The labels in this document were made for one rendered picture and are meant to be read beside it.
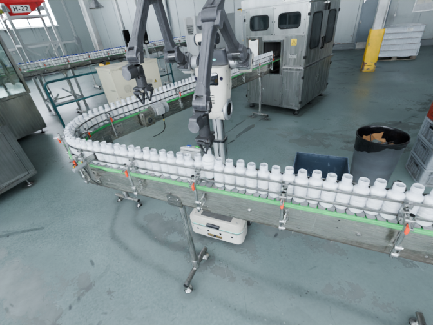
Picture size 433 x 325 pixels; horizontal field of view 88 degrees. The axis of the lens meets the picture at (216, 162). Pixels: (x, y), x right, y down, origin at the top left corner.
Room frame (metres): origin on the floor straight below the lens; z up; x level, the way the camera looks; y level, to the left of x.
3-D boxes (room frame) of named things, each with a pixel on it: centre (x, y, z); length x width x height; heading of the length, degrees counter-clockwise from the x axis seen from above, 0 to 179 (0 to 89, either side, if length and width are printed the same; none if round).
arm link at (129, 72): (1.30, 0.38, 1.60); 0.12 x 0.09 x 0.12; 154
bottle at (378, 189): (0.68, -0.64, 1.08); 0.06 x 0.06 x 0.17
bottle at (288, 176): (0.83, -0.33, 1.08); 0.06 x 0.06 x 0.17
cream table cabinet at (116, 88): (5.20, 1.63, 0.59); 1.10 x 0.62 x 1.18; 136
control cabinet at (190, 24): (7.40, 0.02, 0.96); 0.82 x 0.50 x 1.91; 136
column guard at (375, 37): (7.04, -4.91, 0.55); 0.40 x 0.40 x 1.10; 64
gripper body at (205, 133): (1.02, 0.04, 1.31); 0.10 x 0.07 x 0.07; 153
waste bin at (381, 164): (1.95, -1.68, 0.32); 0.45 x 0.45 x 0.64
